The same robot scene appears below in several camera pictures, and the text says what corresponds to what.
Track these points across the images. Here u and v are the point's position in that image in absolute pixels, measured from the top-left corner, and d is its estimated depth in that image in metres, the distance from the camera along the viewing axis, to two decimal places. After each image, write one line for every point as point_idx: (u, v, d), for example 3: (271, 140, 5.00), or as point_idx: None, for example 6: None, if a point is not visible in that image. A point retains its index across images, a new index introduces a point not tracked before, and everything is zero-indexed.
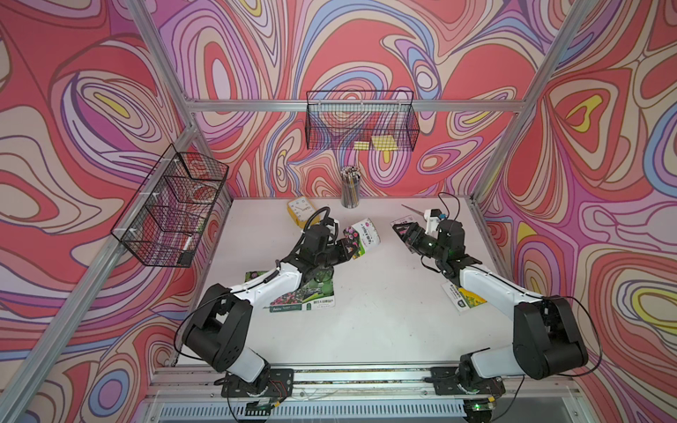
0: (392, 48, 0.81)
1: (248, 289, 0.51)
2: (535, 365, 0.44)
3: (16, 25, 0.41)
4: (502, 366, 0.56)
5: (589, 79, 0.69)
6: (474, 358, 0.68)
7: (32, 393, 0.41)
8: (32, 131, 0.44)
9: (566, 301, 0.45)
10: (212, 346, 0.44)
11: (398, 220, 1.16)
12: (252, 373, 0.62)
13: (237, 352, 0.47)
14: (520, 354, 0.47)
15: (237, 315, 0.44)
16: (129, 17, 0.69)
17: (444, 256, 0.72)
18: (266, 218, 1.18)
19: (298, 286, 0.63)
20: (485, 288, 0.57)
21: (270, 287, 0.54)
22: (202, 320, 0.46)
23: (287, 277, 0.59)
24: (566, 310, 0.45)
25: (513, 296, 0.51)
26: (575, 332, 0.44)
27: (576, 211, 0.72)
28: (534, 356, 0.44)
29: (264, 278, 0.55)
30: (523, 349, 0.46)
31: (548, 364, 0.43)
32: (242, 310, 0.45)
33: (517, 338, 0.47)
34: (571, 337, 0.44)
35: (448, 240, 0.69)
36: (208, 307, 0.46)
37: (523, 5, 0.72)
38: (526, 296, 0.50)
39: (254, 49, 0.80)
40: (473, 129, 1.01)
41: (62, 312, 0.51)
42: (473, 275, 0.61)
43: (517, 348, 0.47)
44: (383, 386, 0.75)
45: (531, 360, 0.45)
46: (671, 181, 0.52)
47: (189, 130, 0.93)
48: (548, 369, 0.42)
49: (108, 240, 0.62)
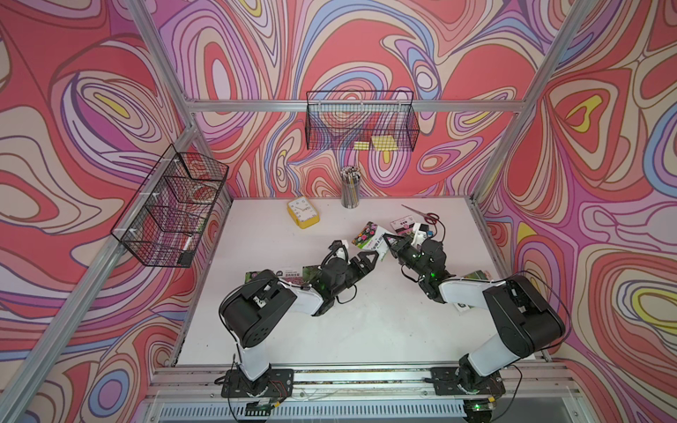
0: (392, 48, 0.81)
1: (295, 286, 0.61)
2: (519, 344, 0.46)
3: (16, 26, 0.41)
4: (497, 359, 0.56)
5: (589, 79, 0.69)
6: (472, 358, 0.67)
7: (32, 393, 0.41)
8: (32, 132, 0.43)
9: (525, 278, 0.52)
10: (247, 322, 0.48)
11: (398, 220, 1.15)
12: (257, 370, 0.62)
13: (265, 333, 0.50)
14: (505, 341, 0.49)
15: (285, 300, 0.50)
16: (129, 17, 0.69)
17: (428, 277, 0.73)
18: (267, 218, 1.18)
19: (314, 307, 0.66)
20: (461, 290, 0.61)
21: (303, 295, 0.59)
22: (250, 293, 0.51)
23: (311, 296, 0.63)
24: (527, 285, 0.50)
25: (483, 286, 0.56)
26: (541, 301, 0.49)
27: (576, 211, 0.72)
28: (514, 332, 0.46)
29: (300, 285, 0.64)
30: (506, 331, 0.48)
31: (532, 338, 0.45)
32: (287, 296, 0.51)
33: (497, 323, 0.50)
34: (540, 307, 0.48)
35: (433, 263, 0.70)
36: (258, 283, 0.53)
37: (523, 5, 0.72)
38: (493, 283, 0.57)
39: (254, 49, 0.80)
40: (473, 129, 1.01)
41: (62, 312, 0.51)
42: (448, 284, 0.67)
43: (501, 335, 0.50)
44: (383, 386, 0.75)
45: (515, 341, 0.47)
46: (670, 181, 0.53)
47: (189, 130, 0.93)
48: (531, 341, 0.45)
49: (109, 240, 0.62)
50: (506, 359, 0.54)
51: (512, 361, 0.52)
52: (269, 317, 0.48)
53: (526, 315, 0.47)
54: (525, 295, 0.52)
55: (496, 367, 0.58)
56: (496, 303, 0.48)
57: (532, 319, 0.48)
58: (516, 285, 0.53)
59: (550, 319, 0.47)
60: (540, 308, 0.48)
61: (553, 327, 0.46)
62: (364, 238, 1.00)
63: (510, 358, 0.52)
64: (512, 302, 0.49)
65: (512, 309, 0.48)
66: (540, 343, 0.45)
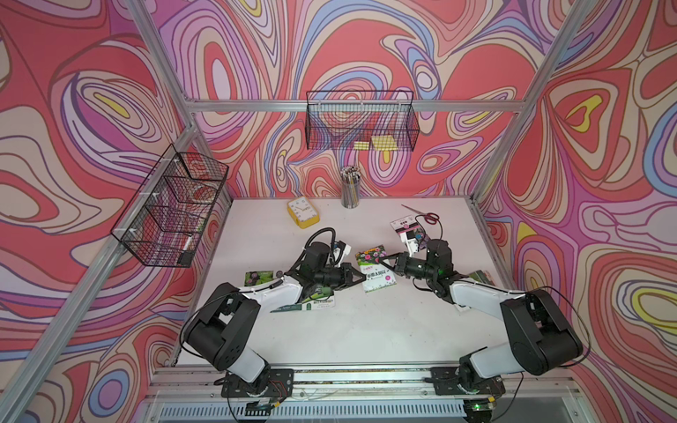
0: (392, 48, 0.81)
1: (256, 290, 0.53)
2: (531, 360, 0.45)
3: (16, 26, 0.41)
4: (501, 362, 0.56)
5: (590, 79, 0.69)
6: (473, 358, 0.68)
7: (32, 393, 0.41)
8: (31, 131, 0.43)
9: (546, 294, 0.48)
10: (213, 346, 0.44)
11: (398, 220, 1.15)
12: (253, 373, 0.62)
13: (241, 351, 0.48)
14: (517, 353, 0.48)
15: (246, 312, 0.46)
16: (130, 18, 0.69)
17: (435, 274, 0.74)
18: (267, 218, 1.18)
19: (297, 298, 0.64)
20: (475, 295, 0.59)
21: (275, 293, 0.56)
22: (209, 315, 0.47)
23: (290, 288, 0.61)
24: (547, 300, 0.48)
25: (501, 296, 0.53)
26: (561, 320, 0.46)
27: (576, 211, 0.72)
28: (528, 348, 0.45)
29: (270, 285, 0.58)
30: (519, 346, 0.46)
31: (546, 357, 0.43)
32: (249, 307, 0.46)
33: (510, 337, 0.48)
34: (560, 325, 0.46)
35: (438, 261, 0.71)
36: (215, 303, 0.48)
37: (523, 5, 0.72)
38: (512, 294, 0.52)
39: (254, 49, 0.80)
40: (473, 129, 1.01)
41: (62, 312, 0.51)
42: (460, 285, 0.64)
43: (512, 348, 0.48)
44: (383, 386, 0.75)
45: (528, 357, 0.45)
46: (670, 181, 0.53)
47: (189, 130, 0.93)
48: (546, 362, 0.43)
49: (108, 240, 0.62)
50: (510, 367, 0.53)
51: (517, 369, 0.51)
52: (233, 335, 0.45)
53: (543, 332, 0.47)
54: (544, 310, 0.49)
55: (499, 372, 0.57)
56: (515, 318, 0.46)
57: (551, 338, 0.45)
58: (535, 299, 0.50)
59: (566, 338, 0.45)
60: (559, 328, 0.46)
61: (569, 347, 0.44)
62: (368, 257, 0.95)
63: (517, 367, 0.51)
64: (531, 317, 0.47)
65: (530, 326, 0.45)
66: (554, 363, 0.43)
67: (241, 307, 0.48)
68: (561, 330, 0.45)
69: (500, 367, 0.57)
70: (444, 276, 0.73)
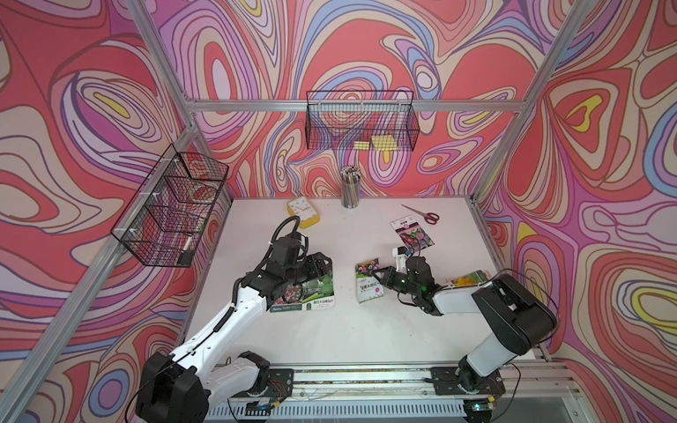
0: (392, 48, 0.81)
1: (193, 352, 0.43)
2: (513, 340, 0.47)
3: (16, 26, 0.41)
4: (494, 357, 0.56)
5: (590, 79, 0.69)
6: (471, 359, 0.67)
7: (32, 393, 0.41)
8: (31, 131, 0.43)
9: (508, 277, 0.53)
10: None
11: (398, 220, 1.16)
12: (249, 377, 0.61)
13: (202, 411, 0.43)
14: (502, 340, 0.49)
15: (185, 385, 0.38)
16: (129, 17, 0.69)
17: (419, 293, 0.77)
18: (267, 218, 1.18)
19: (265, 307, 0.55)
20: (454, 298, 0.62)
21: (223, 336, 0.46)
22: (147, 396, 0.40)
23: (249, 310, 0.51)
24: (511, 282, 0.52)
25: (472, 290, 0.57)
26: (527, 295, 0.50)
27: (576, 211, 0.72)
28: (509, 331, 0.47)
29: (214, 326, 0.47)
30: (502, 332, 0.48)
31: (528, 336, 0.45)
32: (188, 381, 0.39)
33: (491, 324, 0.50)
34: (528, 300, 0.50)
35: (419, 278, 0.73)
36: (149, 382, 0.40)
37: (523, 5, 0.72)
38: (480, 284, 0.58)
39: (254, 49, 0.80)
40: (473, 129, 1.01)
41: (62, 312, 0.51)
42: (441, 295, 0.67)
43: (497, 337, 0.50)
44: (383, 386, 0.75)
45: (513, 340, 0.47)
46: (670, 181, 0.53)
47: (189, 130, 0.93)
48: (524, 336, 0.45)
49: (109, 240, 0.62)
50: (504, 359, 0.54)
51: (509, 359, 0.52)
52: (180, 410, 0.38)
53: (517, 313, 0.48)
54: (512, 292, 0.51)
55: (495, 367, 0.58)
56: (485, 305, 0.49)
57: (522, 314, 0.49)
58: (501, 284, 0.54)
59: (539, 311, 0.48)
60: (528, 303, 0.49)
61: (545, 320, 0.47)
62: (365, 270, 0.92)
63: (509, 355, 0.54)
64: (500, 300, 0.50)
65: (500, 307, 0.49)
66: (533, 337, 0.46)
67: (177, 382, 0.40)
68: (531, 305, 0.49)
69: (495, 360, 0.57)
70: (427, 291, 0.75)
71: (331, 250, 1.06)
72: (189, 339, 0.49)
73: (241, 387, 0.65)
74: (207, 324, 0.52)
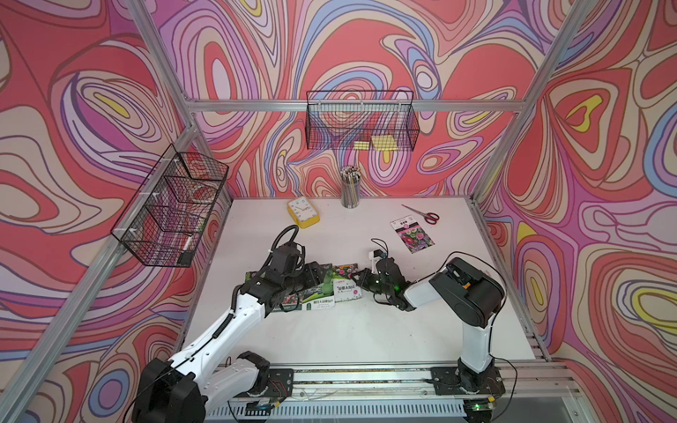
0: (392, 48, 0.81)
1: (191, 358, 0.43)
2: (471, 314, 0.51)
3: (15, 25, 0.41)
4: (475, 344, 0.59)
5: (590, 79, 0.69)
6: (463, 356, 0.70)
7: (32, 394, 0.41)
8: (31, 131, 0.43)
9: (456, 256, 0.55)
10: None
11: (398, 220, 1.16)
12: (249, 380, 0.61)
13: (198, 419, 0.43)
14: (460, 315, 0.54)
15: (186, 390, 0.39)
16: (129, 17, 0.69)
17: (393, 293, 0.79)
18: (267, 218, 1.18)
19: (264, 315, 0.56)
20: (420, 289, 0.67)
21: (222, 342, 0.46)
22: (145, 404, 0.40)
23: (247, 316, 0.52)
24: (460, 261, 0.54)
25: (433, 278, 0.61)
26: (476, 271, 0.57)
27: (576, 211, 0.72)
28: (468, 308, 0.51)
29: (214, 331, 0.48)
30: (458, 308, 0.54)
31: (482, 308, 0.51)
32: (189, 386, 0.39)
33: (450, 304, 0.55)
34: (477, 275, 0.56)
35: (390, 278, 0.78)
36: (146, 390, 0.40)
37: (523, 5, 0.72)
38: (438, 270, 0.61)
39: (254, 49, 0.80)
40: (473, 129, 1.01)
41: (62, 312, 0.51)
42: (411, 291, 0.71)
43: (457, 313, 0.55)
44: (383, 386, 0.75)
45: (469, 314, 0.52)
46: (670, 181, 0.53)
47: (189, 130, 0.93)
48: (479, 309, 0.51)
49: (109, 240, 0.62)
50: (483, 345, 0.57)
51: (488, 343, 0.58)
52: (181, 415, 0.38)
53: (470, 289, 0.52)
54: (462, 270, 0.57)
55: (484, 359, 0.60)
56: (442, 287, 0.55)
57: (475, 290, 0.54)
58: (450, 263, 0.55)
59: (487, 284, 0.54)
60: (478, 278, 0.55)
61: (489, 290, 0.53)
62: (343, 270, 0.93)
63: (484, 339, 0.56)
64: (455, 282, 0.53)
65: (455, 287, 0.54)
66: (487, 307, 0.51)
67: (178, 386, 0.39)
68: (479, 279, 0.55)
69: (477, 349, 0.59)
70: (398, 289, 0.79)
71: (332, 250, 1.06)
72: (189, 346, 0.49)
73: (242, 389, 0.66)
74: (205, 331, 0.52)
